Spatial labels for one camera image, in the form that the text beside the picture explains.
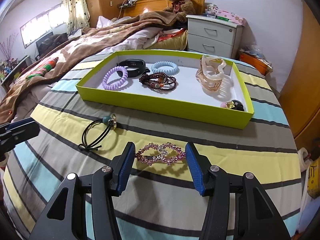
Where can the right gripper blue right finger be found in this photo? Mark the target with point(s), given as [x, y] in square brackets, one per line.
[199, 166]

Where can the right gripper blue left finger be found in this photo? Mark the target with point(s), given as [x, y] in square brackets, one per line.
[122, 165]

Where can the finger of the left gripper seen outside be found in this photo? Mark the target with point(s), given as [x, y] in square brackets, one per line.
[15, 133]

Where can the pink rhinestone hair clip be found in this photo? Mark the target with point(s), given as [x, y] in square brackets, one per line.
[166, 153]

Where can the translucent pink hair claw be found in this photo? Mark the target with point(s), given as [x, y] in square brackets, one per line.
[211, 72]

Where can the brown fleece blanket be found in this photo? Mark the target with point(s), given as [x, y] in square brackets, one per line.
[70, 53]

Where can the striped table cloth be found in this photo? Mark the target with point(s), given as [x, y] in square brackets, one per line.
[160, 201]

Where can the lime green tray box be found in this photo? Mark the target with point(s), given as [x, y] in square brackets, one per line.
[189, 100]

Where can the orange storage box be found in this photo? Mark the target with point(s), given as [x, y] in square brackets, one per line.
[254, 56]

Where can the wooden wardrobe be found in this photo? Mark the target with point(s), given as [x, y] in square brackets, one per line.
[299, 97]

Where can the yellow pillow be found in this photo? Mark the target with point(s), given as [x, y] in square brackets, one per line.
[175, 39]

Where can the grey drawer nightstand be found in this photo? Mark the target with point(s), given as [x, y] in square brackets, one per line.
[213, 37]

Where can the dotted curtain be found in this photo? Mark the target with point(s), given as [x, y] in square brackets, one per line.
[77, 15]

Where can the pink floral box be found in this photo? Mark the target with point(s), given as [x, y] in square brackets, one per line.
[213, 10]

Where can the wooden headboard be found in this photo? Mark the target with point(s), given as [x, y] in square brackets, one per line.
[139, 6]

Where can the brown teddy bear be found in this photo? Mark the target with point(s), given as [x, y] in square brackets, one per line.
[181, 8]

